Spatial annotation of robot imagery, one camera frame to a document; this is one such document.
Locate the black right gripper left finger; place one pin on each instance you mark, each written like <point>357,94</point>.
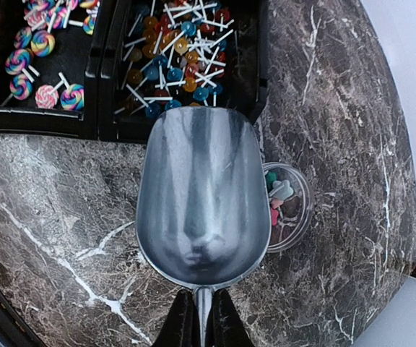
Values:
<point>178,328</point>

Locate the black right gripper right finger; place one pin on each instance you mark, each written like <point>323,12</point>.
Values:
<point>228,329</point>

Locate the metal candy scoop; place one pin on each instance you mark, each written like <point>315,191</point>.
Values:
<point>203,219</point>

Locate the clear plastic cup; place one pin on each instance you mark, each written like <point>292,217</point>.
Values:
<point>292,202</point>

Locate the black three-compartment candy tray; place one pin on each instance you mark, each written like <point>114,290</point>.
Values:
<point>105,70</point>

